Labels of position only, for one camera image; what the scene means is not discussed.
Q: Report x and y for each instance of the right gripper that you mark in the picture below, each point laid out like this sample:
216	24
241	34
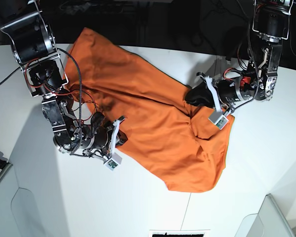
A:
103	137

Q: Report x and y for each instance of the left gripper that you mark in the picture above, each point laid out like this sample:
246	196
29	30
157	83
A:
230	91

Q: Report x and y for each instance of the orange t-shirt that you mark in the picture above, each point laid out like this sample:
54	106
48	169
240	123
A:
171	139

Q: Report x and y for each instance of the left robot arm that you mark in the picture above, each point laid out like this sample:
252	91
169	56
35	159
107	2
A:
267	30

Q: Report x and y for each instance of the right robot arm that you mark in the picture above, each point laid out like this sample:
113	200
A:
35	50

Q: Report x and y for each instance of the left clear acrylic panel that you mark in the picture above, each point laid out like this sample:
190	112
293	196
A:
38	215

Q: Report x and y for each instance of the clear acrylic panel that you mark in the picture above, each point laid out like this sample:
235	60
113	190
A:
268	222
38	215

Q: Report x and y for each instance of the black white printed card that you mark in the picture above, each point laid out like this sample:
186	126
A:
180	233

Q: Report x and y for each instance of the right clear acrylic panel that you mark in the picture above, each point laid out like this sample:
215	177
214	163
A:
268	222

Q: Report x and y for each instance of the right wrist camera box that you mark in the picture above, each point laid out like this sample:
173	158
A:
113	161

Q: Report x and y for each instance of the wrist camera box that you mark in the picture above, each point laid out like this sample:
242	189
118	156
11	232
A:
113	161
218	119

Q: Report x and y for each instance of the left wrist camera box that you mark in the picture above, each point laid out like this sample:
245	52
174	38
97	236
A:
218	119

